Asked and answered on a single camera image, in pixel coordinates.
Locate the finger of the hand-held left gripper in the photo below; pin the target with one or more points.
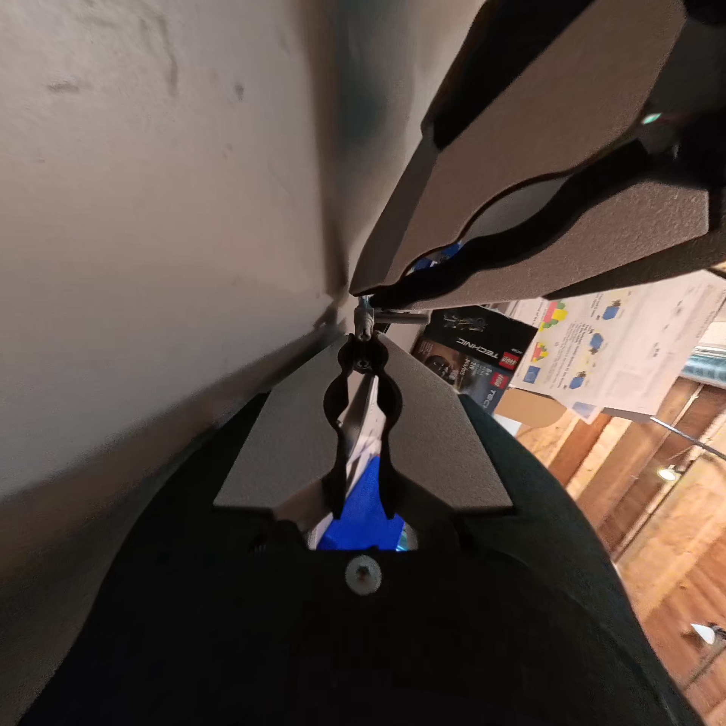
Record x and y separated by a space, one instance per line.
624 227
539 113

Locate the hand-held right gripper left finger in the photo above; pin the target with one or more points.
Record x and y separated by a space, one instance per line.
278 454

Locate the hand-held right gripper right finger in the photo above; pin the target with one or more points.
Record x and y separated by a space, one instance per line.
442 454

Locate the light grey lego connector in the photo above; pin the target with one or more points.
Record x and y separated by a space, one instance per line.
363 317

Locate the dark lego set box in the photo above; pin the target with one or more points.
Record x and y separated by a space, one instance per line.
471 351

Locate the blue lego assembly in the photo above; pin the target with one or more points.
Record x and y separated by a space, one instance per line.
436 258

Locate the open instruction manual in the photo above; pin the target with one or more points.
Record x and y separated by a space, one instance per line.
363 419

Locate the brown cardboard board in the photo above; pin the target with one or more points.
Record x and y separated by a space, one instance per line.
527 408

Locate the blue plastic bin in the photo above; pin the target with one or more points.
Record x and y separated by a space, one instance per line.
363 510

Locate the printed instruction sheet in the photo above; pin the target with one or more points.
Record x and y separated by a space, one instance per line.
624 351

